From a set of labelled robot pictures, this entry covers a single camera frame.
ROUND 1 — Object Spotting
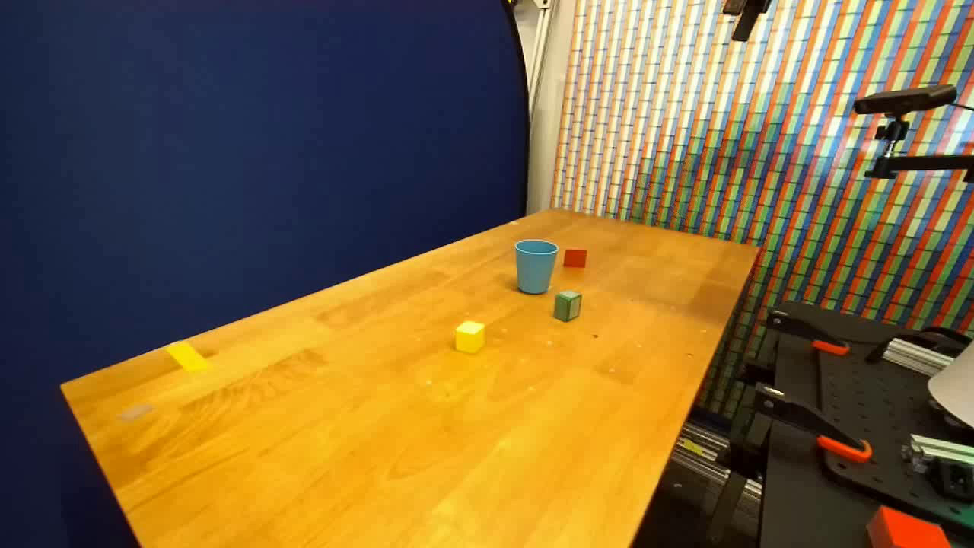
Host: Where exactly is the lower orange-handled clamp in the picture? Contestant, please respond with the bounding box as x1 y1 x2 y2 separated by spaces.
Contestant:
754 383 874 463

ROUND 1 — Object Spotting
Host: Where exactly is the black camera on mount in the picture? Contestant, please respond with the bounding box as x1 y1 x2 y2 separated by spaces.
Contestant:
853 85 955 117

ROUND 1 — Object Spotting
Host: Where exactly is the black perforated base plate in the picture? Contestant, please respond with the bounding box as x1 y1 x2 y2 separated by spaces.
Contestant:
758 305 974 548

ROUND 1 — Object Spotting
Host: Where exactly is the blue cup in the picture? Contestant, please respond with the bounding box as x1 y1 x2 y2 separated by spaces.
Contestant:
513 242 558 295

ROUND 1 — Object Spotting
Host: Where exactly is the green block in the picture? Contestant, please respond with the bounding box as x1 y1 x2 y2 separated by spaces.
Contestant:
553 289 581 324

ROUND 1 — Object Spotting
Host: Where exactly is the black overhead mount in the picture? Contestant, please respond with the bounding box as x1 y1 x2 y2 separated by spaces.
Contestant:
721 0 773 43

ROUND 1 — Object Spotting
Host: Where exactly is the orange-handled clamp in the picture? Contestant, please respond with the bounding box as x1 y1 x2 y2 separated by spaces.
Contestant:
766 311 853 358
754 383 874 463

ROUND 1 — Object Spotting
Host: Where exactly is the yellow block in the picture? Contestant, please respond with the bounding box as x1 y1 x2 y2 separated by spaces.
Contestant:
453 319 486 355

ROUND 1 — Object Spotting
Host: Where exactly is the silver aluminium rail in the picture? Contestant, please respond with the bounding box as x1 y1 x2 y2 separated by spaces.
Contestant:
906 434 974 466

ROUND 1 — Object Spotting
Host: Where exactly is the upper orange-handled clamp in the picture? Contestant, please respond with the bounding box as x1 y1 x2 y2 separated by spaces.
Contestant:
766 311 853 358

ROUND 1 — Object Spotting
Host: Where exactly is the red box corner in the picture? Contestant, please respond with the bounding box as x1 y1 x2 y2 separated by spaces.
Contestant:
867 505 950 548

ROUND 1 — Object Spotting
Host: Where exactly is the yellow tape strip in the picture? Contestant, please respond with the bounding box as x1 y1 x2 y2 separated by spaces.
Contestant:
165 340 207 373

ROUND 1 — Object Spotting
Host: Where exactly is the red block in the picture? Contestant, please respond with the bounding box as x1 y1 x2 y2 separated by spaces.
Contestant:
562 246 587 267

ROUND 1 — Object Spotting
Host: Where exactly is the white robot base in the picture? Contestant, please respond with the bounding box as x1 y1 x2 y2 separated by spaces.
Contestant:
929 344 974 429

